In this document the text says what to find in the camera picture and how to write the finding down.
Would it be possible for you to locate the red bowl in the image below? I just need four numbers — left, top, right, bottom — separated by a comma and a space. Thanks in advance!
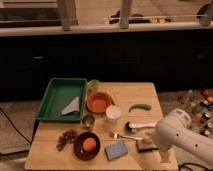
86, 92, 111, 113

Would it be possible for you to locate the small metal cup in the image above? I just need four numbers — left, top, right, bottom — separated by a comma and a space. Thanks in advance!
82, 115, 95, 130

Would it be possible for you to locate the dark brown plate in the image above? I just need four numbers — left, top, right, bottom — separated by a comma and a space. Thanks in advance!
73, 132, 100, 161

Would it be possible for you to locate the light green cup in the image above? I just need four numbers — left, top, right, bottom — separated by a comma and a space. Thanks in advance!
87, 79, 100, 93

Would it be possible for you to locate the white plastic cup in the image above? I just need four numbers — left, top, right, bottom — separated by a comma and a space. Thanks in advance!
106, 105, 121, 123

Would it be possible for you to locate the orange fruit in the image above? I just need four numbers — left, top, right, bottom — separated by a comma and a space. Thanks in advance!
83, 138, 96, 152

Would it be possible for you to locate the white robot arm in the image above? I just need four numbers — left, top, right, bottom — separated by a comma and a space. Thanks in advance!
153, 108, 213, 166

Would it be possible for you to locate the grey folded cloth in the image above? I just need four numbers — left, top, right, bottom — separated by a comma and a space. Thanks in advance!
61, 96, 80, 115

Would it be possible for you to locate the green plastic tray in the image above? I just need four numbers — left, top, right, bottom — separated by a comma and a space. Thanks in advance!
36, 78, 87, 123

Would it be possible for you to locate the black cable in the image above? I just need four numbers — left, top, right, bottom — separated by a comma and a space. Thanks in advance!
0, 108, 33, 145

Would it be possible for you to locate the brown grape bunch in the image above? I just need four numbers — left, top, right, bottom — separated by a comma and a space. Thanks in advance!
56, 129, 78, 151

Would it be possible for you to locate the yellow banana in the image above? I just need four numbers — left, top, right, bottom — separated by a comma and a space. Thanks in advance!
106, 90, 117, 105

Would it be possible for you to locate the metal fork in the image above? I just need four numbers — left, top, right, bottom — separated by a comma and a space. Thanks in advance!
111, 133, 143, 140

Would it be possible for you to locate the blue sponge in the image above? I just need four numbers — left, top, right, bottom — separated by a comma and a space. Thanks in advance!
105, 141, 128, 161

